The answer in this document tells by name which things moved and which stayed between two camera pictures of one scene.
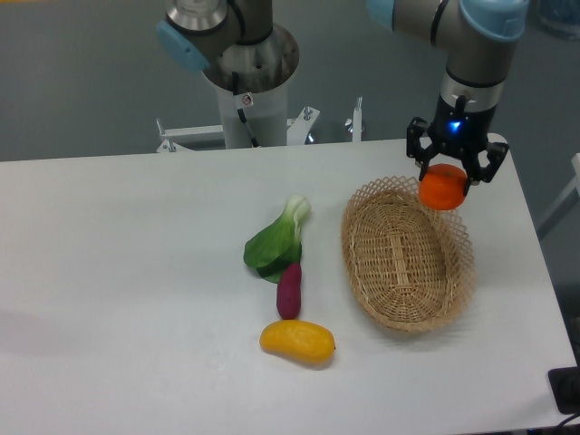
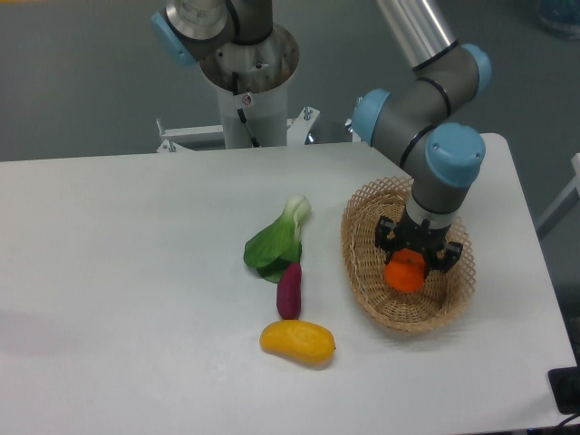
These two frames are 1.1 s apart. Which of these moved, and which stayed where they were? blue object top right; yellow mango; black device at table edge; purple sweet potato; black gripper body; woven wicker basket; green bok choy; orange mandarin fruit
Moved: orange mandarin fruit; black gripper body
Stayed: green bok choy; black device at table edge; blue object top right; woven wicker basket; purple sweet potato; yellow mango
